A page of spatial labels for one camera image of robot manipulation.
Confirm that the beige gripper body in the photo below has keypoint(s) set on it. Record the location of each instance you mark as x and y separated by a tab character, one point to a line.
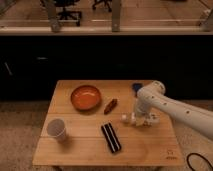
141	121

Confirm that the clear plastic bottle white cap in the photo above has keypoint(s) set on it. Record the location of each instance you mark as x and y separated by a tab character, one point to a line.
130	119

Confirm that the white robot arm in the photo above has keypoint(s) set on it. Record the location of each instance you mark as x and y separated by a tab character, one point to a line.
152	95

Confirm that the orange ceramic bowl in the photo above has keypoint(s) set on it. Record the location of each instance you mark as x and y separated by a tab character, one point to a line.
85	97

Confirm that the brown sausage-shaped object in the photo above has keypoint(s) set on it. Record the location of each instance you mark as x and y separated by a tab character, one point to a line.
110	106

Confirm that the blue sponge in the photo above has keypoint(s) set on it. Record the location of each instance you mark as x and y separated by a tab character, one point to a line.
136	87

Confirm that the black striped rectangular case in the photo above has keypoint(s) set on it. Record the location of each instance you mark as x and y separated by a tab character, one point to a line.
111	138

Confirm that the wooden table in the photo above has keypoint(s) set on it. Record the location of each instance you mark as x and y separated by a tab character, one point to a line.
154	145

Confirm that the white paper cup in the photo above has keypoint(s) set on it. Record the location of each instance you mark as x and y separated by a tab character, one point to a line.
56	129

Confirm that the black office chair left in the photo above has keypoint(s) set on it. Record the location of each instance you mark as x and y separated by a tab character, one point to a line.
65	14

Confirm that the grey metal post right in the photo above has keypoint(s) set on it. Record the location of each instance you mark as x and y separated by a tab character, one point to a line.
205	21

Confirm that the grey metal post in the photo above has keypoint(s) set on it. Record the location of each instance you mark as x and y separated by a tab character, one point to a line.
205	21
52	15
116	15

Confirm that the grey metal post centre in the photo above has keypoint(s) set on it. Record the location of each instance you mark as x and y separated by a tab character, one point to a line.
116	15

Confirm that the grey metal post left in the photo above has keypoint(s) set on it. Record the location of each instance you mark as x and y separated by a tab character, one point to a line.
52	15

